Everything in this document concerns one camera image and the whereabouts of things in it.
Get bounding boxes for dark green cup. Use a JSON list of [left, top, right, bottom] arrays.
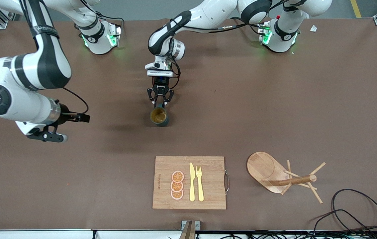
[[150, 107, 169, 127]]

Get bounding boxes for yellow plastic knife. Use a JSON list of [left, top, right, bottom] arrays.
[[189, 162, 196, 202]]

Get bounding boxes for yellow plastic fork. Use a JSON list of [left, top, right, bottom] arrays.
[[196, 165, 204, 202]]

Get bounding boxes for bamboo cutting board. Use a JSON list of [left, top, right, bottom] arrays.
[[152, 156, 230, 210]]

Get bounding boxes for wooden mug tree stand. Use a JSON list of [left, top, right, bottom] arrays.
[[246, 152, 326, 204]]

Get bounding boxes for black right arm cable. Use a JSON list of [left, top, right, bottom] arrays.
[[63, 87, 89, 115]]

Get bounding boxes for black right base cable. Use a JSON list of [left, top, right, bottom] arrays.
[[80, 0, 125, 34]]

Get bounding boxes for black base cable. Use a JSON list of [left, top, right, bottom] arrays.
[[80, 0, 125, 34], [241, 20, 265, 36]]

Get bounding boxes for black left base cable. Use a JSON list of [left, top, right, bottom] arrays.
[[241, 20, 265, 36]]

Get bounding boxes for white table edge rail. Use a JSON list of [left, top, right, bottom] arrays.
[[0, 229, 180, 239]]

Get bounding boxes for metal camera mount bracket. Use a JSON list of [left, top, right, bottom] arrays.
[[179, 220, 200, 239]]

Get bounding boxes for black looped cable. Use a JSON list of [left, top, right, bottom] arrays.
[[308, 189, 377, 239]]

